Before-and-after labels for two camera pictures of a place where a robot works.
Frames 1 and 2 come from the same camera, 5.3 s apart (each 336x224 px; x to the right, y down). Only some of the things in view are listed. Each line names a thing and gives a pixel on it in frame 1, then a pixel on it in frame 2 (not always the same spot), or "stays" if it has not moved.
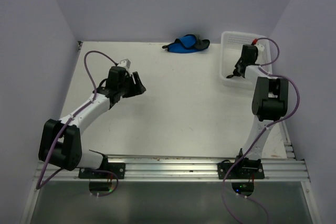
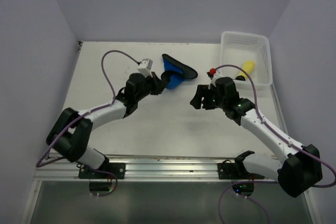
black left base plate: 108,170 stays
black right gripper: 237,63 to 202,92
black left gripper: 137,88 to 158,84
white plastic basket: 231,46 stays
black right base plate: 241,171 stays
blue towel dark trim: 188,43 to 176,72
